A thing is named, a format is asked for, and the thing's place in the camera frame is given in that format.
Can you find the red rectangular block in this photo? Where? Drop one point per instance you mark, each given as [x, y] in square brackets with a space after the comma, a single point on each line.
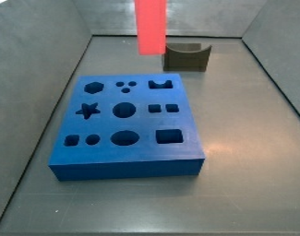
[150, 22]

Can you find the blue shape sorting board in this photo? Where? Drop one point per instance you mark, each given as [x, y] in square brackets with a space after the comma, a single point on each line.
[128, 128]

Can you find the dark olive curved block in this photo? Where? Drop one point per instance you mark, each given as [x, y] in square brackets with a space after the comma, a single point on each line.
[187, 57]

